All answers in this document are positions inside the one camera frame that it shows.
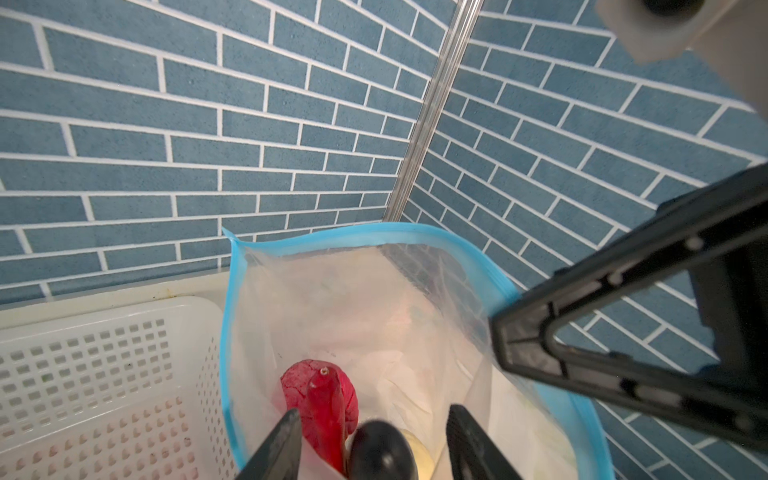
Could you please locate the aluminium corner post right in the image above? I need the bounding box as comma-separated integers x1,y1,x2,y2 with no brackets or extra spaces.
383,0,484,222

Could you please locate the clear zip top bag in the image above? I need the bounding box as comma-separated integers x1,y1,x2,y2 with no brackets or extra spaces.
219,223,614,479

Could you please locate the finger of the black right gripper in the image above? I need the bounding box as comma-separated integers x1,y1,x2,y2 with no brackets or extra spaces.
489,165,767,452

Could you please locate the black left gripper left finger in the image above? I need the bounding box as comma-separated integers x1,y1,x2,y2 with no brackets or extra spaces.
236,409,302,480

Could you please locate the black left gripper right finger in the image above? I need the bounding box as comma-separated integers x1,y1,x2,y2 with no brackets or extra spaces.
446,404,522,480

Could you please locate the pink cracked ball food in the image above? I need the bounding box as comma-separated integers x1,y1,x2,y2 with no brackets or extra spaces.
281,359,359,436

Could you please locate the white perforated plastic basket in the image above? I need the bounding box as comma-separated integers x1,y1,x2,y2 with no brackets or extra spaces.
1,297,237,479

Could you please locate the dark purple eggplant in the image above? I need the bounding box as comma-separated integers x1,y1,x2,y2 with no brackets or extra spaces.
347,420,418,480

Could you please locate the yellow lemon food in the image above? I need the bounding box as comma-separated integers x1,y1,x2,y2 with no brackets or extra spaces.
401,429,435,480

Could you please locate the red chili pepper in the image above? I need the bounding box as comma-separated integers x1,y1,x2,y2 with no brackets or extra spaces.
307,366,347,475

